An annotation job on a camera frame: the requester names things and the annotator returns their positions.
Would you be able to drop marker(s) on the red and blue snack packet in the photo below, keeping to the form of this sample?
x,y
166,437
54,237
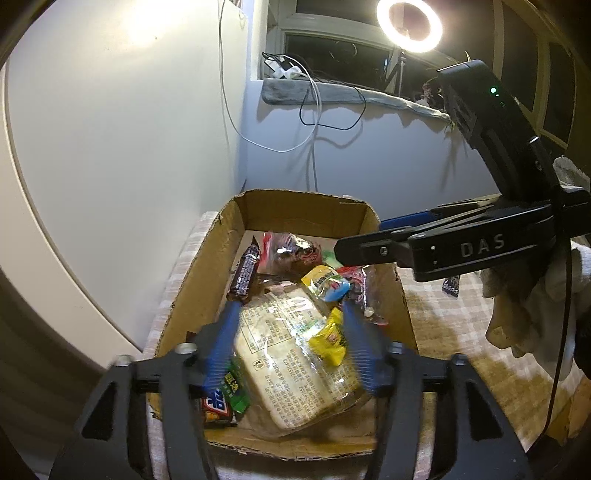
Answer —
x,y
217,408

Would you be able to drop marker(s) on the yellow and blue snack packet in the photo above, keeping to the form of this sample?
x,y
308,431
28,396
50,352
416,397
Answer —
x,y
323,279

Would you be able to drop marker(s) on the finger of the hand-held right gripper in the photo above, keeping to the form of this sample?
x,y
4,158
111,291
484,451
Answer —
x,y
374,251
406,220

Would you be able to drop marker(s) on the person's right hand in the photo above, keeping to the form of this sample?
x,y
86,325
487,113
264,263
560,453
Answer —
x,y
521,314

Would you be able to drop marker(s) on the brown chocolate bar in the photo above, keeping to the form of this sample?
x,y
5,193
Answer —
x,y
247,272

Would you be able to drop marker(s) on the white power strip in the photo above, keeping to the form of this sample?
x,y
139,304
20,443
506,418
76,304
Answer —
x,y
286,71

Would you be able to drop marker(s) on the clear bread packet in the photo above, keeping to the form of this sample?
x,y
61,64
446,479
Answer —
x,y
286,350

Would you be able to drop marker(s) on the dark blue snack packet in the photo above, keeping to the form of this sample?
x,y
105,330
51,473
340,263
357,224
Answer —
x,y
451,285

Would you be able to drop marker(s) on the red-edged clear snack packet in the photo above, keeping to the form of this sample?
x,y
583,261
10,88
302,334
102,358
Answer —
x,y
291,251

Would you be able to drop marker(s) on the cardboard box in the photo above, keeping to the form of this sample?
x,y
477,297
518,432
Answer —
x,y
295,212

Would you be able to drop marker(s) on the red clear snack packet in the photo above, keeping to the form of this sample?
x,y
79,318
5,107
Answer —
x,y
359,277

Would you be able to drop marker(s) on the grey window sill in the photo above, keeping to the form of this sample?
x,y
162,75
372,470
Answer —
x,y
337,92

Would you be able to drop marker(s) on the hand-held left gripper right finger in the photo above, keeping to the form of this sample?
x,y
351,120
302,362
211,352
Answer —
x,y
364,355

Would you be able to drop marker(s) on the window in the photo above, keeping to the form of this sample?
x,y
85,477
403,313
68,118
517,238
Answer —
x,y
332,50

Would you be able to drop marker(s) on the potted plant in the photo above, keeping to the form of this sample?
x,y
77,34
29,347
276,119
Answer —
x,y
429,90

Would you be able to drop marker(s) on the green snack packet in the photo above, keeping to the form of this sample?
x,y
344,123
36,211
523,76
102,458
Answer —
x,y
235,387

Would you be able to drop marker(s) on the white cabinet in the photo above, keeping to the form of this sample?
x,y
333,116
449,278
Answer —
x,y
115,161

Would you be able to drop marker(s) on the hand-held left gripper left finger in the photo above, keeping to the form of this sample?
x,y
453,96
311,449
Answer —
x,y
221,344

